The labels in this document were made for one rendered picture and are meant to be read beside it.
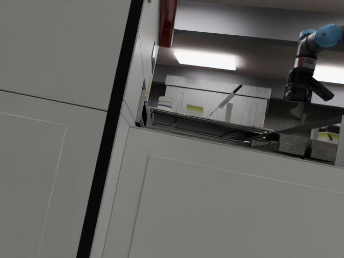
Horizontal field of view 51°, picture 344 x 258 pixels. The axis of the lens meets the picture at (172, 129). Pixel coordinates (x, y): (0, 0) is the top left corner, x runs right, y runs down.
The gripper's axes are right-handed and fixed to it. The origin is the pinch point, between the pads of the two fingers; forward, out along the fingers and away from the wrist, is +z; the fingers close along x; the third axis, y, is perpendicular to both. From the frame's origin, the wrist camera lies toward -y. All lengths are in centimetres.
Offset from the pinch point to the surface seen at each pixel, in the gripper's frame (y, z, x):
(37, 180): 70, 31, 67
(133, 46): 59, 4, 66
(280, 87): -187, -185, -624
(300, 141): 8.0, 9.6, 21.9
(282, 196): 20, 27, 47
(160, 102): 53, -4, -38
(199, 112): 35.2, -1.0, -28.5
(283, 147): 13.2, 12.4, 22.7
